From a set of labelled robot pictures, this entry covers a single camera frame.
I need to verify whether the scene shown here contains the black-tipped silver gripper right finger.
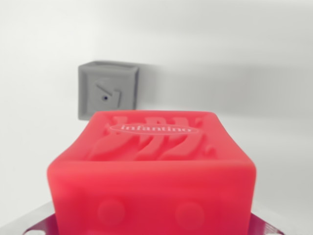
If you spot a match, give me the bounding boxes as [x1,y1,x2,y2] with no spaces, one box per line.
[248,211,286,235]

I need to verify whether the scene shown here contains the black-tipped silver gripper left finger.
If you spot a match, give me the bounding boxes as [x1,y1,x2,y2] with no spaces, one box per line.
[23,202,58,235]

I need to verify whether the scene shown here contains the grey rubber cube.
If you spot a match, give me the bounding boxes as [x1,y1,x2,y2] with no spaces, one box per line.
[77,60,140,121]

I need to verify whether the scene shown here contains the red infantino rubber cube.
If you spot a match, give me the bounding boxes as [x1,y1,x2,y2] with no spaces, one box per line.
[45,109,257,235]

